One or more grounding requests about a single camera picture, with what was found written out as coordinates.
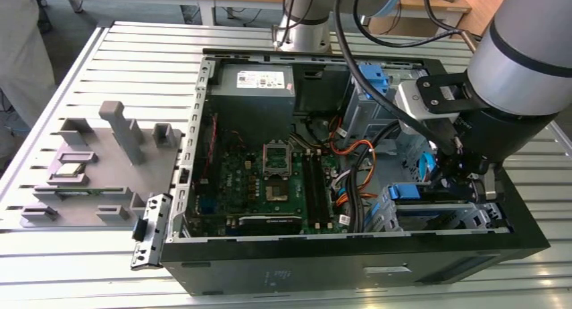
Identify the grey parts rack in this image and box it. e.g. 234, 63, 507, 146
19, 101, 186, 229

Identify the tall metal disk bay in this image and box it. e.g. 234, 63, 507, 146
341, 63, 442, 145

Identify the person in white coat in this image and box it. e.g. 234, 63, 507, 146
0, 0, 58, 169

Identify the black graphics card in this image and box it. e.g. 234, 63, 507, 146
225, 213, 305, 237

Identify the thick black cable bundle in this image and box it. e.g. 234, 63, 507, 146
347, 119, 402, 232

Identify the black PC case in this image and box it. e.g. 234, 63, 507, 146
158, 47, 551, 296

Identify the green RAM stick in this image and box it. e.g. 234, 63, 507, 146
33, 187, 123, 196

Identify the CPU socket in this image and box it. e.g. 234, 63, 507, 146
262, 177, 294, 202

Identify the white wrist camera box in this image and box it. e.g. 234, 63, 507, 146
394, 80, 463, 135

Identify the metal socket cover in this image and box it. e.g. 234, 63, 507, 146
261, 139, 295, 178

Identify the metal expansion slot bracket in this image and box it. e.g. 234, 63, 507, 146
129, 193, 174, 271

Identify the blue data wire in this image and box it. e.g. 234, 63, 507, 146
418, 153, 437, 183

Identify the orange wire bundle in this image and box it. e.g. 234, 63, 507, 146
327, 116, 379, 204

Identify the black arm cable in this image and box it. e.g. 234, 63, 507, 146
331, 0, 459, 156

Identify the wooden desk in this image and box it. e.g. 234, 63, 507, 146
34, 0, 473, 38

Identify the blue plastic drive carrier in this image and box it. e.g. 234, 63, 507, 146
355, 64, 389, 101

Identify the silver CPU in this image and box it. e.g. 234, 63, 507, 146
53, 162, 85, 176

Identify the hard disk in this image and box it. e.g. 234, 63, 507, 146
386, 183, 474, 231

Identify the low metal disk bay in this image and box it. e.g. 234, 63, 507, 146
363, 180, 505, 232

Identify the green motherboard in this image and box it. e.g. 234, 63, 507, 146
185, 139, 358, 238

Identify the black RAM slot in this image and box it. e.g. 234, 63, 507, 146
311, 147, 334, 229
301, 147, 321, 229

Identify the wooden cabinet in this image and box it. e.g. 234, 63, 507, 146
454, 0, 513, 38

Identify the grey power supply unit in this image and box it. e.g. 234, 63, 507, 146
207, 63, 298, 149

